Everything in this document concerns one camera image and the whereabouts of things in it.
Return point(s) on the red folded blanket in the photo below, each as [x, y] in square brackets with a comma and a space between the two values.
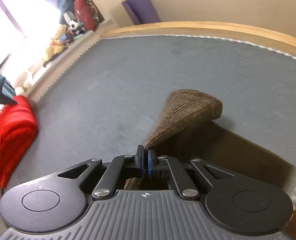
[10, 135]

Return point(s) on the panda plush toy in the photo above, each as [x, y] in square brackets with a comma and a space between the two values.
[75, 26]

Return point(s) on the white plush toy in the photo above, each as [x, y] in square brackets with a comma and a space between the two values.
[21, 85]

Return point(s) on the yellow bear plush toy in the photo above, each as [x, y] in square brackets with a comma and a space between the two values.
[54, 51]
[60, 33]

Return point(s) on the wooden bed frame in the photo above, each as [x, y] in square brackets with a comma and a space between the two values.
[200, 28]

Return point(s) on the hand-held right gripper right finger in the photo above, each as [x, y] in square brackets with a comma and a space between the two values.
[151, 163]

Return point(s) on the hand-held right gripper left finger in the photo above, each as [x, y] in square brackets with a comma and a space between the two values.
[139, 161]

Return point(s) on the purple foam mat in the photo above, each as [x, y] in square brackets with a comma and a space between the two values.
[141, 8]

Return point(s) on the maroon cushion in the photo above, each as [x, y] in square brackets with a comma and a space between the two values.
[87, 11]

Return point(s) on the dark teal shark plush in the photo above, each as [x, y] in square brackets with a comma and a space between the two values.
[1, 95]

